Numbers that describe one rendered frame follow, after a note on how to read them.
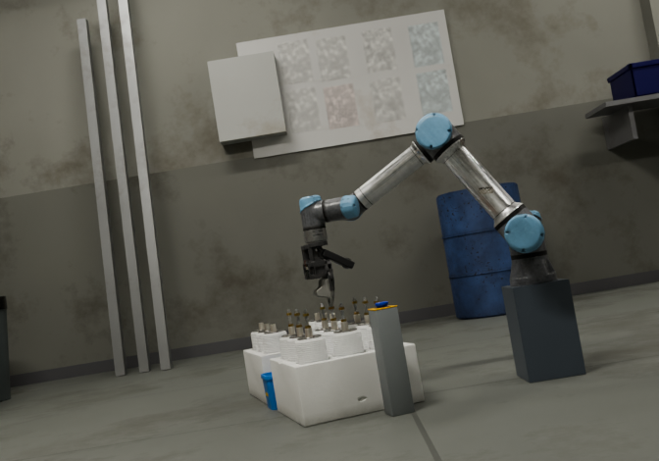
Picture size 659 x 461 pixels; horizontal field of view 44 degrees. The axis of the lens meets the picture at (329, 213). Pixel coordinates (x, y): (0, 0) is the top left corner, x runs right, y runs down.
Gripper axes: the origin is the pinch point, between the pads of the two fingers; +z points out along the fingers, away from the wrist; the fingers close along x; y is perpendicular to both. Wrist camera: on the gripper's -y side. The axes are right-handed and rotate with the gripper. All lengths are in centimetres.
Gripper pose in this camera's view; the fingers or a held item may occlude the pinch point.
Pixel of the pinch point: (331, 301)
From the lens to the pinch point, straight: 269.7
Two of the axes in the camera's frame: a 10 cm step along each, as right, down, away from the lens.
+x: 2.7, -1.1, -9.6
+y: -9.5, 1.4, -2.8
